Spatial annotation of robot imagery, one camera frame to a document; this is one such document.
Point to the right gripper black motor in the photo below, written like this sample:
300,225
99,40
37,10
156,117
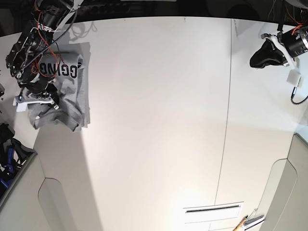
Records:
40,92

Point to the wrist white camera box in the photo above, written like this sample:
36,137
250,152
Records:
295,78
20,103

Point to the grey T-shirt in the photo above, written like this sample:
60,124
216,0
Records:
71,82

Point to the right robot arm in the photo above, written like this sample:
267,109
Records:
31,60

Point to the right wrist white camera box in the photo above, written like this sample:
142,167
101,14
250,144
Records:
20,103

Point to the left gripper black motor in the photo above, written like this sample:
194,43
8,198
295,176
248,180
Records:
281,49

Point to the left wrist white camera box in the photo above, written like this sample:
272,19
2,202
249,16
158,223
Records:
295,78

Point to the blue and black equipment pile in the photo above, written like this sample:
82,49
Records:
13,155

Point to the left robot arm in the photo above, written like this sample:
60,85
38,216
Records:
294,14

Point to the black power strip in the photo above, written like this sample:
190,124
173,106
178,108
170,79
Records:
103,9

